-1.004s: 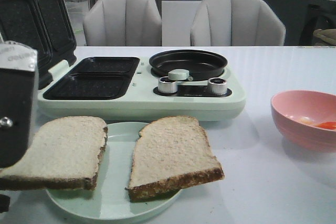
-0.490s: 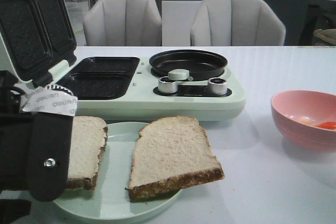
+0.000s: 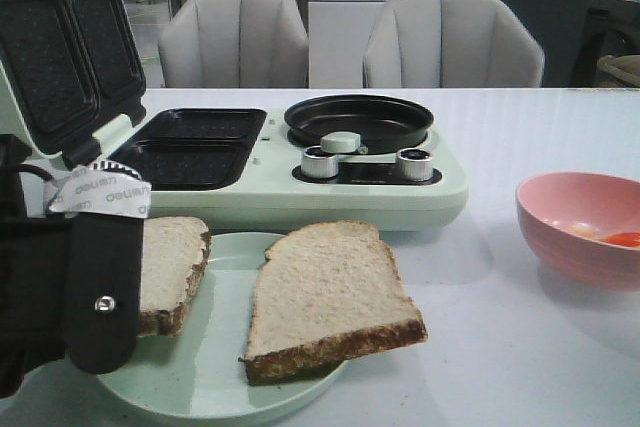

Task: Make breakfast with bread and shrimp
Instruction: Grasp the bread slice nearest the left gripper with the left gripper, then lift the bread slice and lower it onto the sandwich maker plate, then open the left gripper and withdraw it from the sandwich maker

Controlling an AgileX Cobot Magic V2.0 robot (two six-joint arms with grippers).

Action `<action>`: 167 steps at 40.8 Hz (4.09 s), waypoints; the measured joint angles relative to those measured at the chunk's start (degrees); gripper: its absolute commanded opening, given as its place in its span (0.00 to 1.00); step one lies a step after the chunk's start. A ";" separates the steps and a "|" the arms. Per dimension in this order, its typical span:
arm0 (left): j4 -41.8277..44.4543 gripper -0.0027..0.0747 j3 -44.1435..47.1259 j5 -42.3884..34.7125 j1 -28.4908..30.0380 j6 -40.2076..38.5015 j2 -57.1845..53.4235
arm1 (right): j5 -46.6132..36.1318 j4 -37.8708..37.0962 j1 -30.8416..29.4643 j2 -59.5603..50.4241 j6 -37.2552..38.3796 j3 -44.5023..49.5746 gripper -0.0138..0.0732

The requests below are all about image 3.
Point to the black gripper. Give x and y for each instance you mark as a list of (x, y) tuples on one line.
[(101, 307)]

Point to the bread slice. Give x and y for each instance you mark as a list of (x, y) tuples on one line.
[(328, 292), (175, 254)]

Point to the green sandwich maker lid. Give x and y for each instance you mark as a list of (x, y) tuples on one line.
[(71, 76)]

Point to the pink bowl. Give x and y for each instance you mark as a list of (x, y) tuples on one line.
[(564, 215)]

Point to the green breakfast maker base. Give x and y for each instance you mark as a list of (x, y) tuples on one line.
[(237, 169)]

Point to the white printed tape label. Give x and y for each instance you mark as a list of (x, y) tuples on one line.
[(104, 187)]

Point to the pale green round plate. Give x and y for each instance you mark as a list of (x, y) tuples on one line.
[(196, 378)]

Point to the left silver control knob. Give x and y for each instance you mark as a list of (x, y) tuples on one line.
[(318, 164)]

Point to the silver control knob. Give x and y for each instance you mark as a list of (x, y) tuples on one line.
[(318, 164), (414, 164)]

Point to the left grey upholstered chair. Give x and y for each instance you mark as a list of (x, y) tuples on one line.
[(235, 44)]

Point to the grey upholstered chair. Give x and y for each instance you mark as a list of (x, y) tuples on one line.
[(235, 44), (451, 44)]

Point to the black round frying pan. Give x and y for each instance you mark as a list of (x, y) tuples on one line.
[(385, 124)]

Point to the right silver control knob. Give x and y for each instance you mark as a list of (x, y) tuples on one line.
[(414, 164)]

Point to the white cabinet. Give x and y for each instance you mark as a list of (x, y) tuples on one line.
[(338, 34)]

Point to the right grey upholstered chair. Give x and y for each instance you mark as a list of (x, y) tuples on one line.
[(451, 44)]

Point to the beige cushion at right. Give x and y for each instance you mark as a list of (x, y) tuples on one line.
[(622, 70)]

